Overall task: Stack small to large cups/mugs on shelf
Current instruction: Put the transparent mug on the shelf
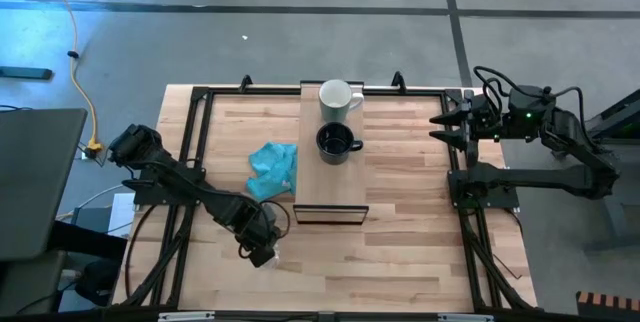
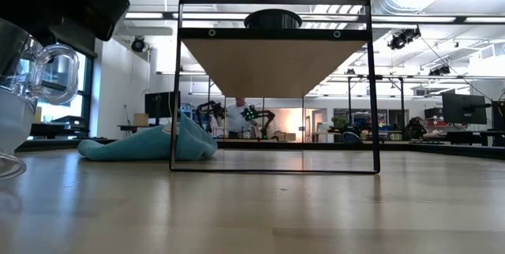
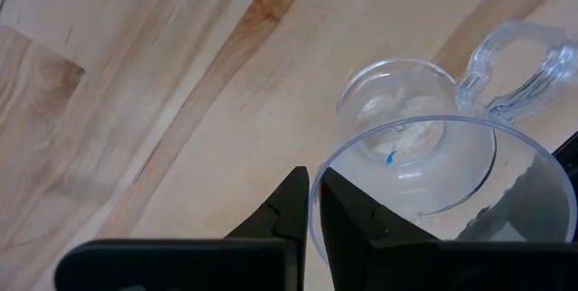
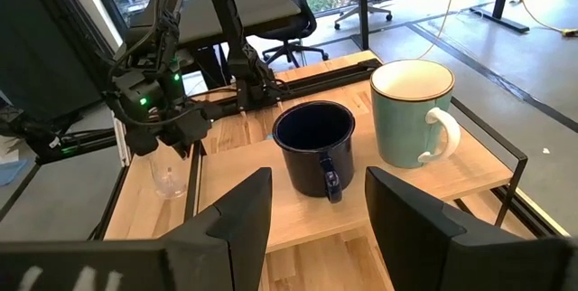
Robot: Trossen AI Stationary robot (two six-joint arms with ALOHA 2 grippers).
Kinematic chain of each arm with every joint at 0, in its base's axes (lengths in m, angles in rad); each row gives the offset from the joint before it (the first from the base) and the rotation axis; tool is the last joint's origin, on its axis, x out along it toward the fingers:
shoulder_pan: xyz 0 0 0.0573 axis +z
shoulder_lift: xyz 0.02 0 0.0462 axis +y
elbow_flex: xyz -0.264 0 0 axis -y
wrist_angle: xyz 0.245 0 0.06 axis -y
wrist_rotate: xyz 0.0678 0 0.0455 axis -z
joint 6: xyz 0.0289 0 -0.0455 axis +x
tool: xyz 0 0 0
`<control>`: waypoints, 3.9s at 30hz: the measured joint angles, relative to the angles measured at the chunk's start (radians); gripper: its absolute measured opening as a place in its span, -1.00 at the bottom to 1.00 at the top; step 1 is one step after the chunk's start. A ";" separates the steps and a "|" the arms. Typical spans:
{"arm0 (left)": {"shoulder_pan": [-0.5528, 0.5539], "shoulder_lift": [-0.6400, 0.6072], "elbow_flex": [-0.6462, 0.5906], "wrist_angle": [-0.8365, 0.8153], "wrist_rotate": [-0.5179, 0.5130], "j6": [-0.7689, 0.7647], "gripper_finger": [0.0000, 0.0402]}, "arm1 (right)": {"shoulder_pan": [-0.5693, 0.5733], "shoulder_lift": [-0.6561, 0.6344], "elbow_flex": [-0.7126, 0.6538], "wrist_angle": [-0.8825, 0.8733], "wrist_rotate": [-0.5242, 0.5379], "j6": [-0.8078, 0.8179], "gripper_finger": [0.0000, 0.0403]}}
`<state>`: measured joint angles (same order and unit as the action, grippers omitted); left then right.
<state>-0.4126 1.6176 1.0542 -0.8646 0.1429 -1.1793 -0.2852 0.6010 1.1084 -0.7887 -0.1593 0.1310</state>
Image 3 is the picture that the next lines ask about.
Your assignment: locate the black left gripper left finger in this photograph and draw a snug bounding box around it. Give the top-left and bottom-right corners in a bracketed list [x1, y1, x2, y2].
[224, 165, 311, 291]

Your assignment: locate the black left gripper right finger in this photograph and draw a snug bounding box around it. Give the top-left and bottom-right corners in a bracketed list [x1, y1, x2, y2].
[318, 166, 442, 291]

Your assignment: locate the clear glass mug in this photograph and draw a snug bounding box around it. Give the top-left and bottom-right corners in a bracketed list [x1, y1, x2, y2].
[308, 19, 578, 265]

